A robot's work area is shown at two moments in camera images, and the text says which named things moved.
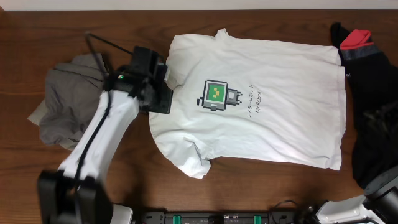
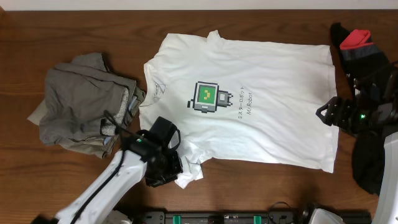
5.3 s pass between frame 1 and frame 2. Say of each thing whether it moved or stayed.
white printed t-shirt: stayed
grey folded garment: stayed
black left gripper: moved
